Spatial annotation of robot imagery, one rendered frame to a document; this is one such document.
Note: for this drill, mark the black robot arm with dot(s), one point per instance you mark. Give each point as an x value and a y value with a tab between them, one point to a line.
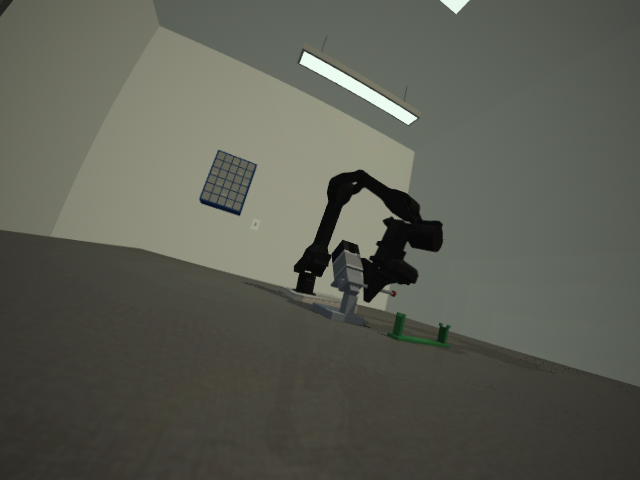
424	235

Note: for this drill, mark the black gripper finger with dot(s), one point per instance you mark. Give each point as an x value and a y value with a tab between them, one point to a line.
366	277
378	280

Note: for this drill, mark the grey pin with red cap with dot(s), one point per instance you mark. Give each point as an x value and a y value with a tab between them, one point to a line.
392	293

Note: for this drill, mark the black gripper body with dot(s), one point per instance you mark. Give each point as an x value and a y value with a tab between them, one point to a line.
387	260

